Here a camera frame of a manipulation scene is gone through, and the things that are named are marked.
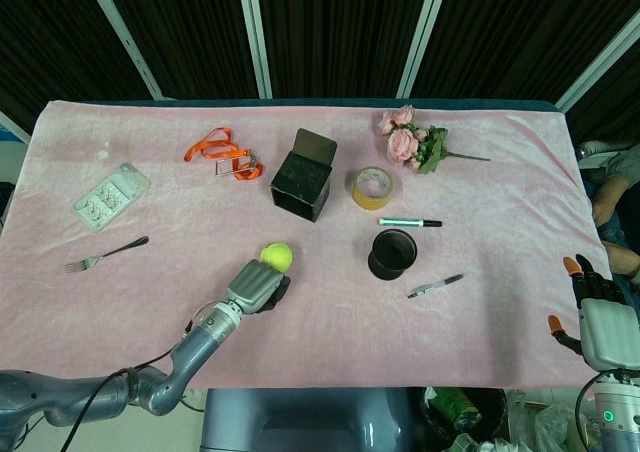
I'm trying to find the yellow tennis ball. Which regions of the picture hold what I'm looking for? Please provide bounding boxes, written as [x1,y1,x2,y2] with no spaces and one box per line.
[259,241,294,274]

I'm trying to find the blue-grey robot torso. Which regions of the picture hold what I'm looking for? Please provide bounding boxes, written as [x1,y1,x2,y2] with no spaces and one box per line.
[199,387,416,452]

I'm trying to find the metal fork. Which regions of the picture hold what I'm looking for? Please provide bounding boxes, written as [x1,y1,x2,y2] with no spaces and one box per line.
[64,235,150,275]

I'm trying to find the person sitting beside table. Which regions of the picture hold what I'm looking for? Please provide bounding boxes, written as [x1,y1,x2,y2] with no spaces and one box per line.
[577,140,640,278]

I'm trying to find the pink artificial flower bouquet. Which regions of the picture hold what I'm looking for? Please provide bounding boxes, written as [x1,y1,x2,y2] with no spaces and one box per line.
[376,104,492,175]

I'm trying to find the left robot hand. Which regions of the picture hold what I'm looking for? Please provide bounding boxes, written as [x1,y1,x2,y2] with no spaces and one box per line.
[226,258,293,317]

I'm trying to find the black and silver pen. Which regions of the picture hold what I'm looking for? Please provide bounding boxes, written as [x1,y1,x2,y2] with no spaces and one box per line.
[407,273,464,300]

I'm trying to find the pink velvet tablecloth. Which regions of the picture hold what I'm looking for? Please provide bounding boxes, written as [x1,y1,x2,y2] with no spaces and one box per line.
[0,100,612,389]

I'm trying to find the black open box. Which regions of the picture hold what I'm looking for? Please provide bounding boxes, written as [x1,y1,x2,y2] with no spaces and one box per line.
[269,127,338,224]

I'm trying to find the orange lanyard with badge holder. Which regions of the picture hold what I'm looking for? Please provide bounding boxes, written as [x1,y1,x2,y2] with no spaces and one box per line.
[183,127,265,182]

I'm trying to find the yellow tape roll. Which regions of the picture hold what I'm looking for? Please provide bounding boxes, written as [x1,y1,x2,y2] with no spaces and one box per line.
[350,166,395,208]

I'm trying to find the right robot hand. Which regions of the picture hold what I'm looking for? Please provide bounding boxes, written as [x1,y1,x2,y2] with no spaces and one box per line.
[547,253,640,371]

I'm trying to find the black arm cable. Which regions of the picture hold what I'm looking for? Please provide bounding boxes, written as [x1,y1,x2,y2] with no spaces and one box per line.
[58,301,221,452]

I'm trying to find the green barrel marker pen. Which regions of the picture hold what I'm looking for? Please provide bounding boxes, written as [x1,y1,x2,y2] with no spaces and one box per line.
[378,217,443,228]

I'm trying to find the black cylindrical cup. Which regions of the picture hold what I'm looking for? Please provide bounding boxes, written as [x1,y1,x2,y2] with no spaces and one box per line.
[367,228,418,281]

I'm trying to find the clear plastic blister pack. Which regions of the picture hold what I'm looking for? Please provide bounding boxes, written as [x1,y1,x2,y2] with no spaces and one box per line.
[72,163,152,234]

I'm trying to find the black trash bin with bag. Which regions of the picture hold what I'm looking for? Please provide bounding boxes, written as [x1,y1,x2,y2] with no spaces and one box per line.
[418,386,509,446]

